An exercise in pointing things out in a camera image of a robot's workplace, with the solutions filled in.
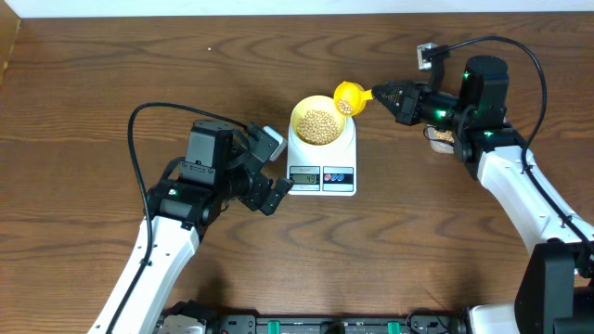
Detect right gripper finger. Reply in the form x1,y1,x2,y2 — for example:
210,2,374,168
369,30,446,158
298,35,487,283
371,80,418,100
378,95,408,121

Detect yellow measuring scoop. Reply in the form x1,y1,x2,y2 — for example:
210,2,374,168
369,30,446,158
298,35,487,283
333,82,373,117

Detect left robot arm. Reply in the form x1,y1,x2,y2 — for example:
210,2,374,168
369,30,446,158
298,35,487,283
90,120,292,333

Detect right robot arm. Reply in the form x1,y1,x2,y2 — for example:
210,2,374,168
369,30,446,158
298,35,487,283
371,56,593,333

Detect white digital kitchen scale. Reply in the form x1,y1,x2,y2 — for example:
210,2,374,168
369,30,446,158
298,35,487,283
286,115,357,197

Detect soybeans in scoop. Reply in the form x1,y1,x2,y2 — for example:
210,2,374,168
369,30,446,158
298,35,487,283
337,98,354,116

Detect soybeans in bowl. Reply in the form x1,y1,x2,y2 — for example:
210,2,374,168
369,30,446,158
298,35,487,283
296,109,342,146

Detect pale yellow plastic bowl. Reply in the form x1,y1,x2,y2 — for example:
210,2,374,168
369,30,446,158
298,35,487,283
290,96,346,143

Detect soybeans in container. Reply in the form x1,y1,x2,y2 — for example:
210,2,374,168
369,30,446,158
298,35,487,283
433,128,454,143

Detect clear plastic container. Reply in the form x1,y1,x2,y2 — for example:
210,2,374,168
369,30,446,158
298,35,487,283
423,125,454,154

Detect left black cable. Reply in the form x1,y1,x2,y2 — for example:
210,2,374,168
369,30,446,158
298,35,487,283
105,101,252,334

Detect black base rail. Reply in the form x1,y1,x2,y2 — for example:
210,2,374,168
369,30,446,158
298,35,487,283
153,301,471,334

